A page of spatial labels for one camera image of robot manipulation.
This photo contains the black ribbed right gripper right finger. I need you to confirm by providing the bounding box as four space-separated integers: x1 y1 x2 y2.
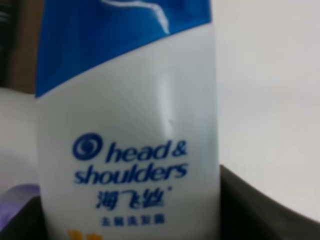
220 165 320 240

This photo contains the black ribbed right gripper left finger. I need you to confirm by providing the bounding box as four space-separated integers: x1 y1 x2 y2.
7 196 48 240

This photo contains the white blue shampoo bottle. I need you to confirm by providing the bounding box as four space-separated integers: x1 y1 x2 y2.
35 0 220 240

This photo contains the purple object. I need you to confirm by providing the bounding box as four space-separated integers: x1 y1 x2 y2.
0 184 40 233

